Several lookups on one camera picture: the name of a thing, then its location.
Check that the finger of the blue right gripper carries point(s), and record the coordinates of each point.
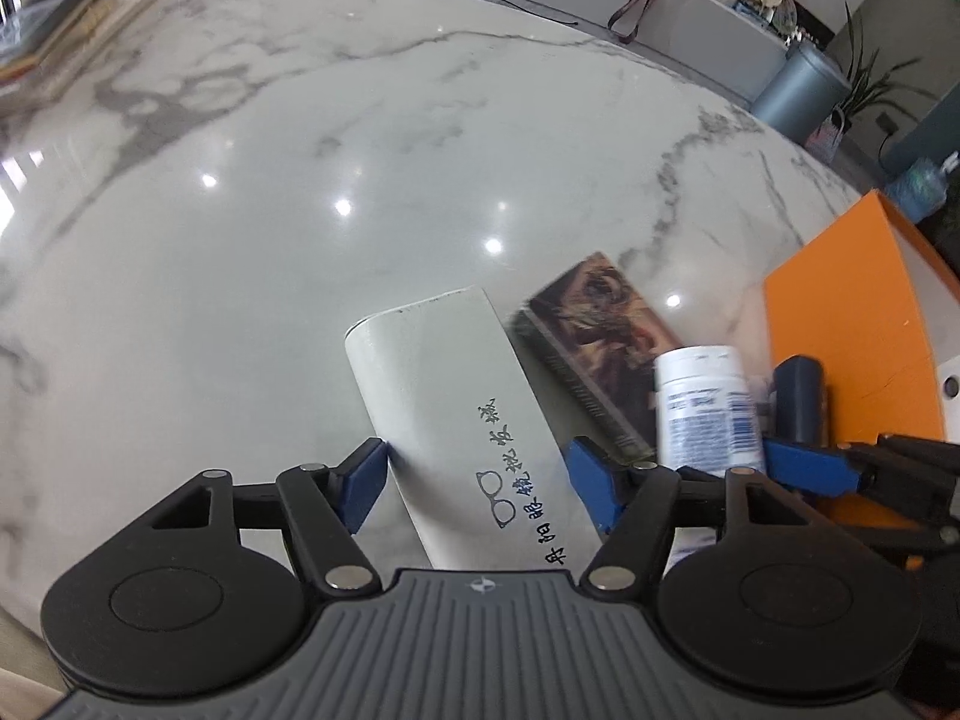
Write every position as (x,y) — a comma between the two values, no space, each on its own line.
(809,469)

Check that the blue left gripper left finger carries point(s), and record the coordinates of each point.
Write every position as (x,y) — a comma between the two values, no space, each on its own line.
(358,482)

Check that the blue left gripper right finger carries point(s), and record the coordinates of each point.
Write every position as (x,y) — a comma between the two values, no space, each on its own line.
(605,486)

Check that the dark blue cylinder bottle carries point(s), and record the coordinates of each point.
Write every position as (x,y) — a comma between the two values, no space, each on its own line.
(799,401)

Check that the white glasses case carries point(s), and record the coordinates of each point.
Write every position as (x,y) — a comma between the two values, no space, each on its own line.
(472,454)

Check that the white pill bottle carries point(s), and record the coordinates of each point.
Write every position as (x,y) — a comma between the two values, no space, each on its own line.
(706,415)

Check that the picture card box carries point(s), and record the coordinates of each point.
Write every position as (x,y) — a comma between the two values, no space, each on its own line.
(597,334)

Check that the orange white storage box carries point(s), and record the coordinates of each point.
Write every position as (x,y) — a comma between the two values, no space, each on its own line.
(874,304)

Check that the blue water jug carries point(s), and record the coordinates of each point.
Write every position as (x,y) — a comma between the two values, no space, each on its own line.
(921,190)

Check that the grey metal trash can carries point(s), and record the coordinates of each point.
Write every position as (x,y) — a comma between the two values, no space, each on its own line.
(806,89)

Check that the green potted plant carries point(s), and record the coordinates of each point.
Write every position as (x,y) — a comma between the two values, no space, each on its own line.
(867,85)

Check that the stack of books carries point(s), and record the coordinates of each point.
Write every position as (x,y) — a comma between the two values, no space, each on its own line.
(47,43)

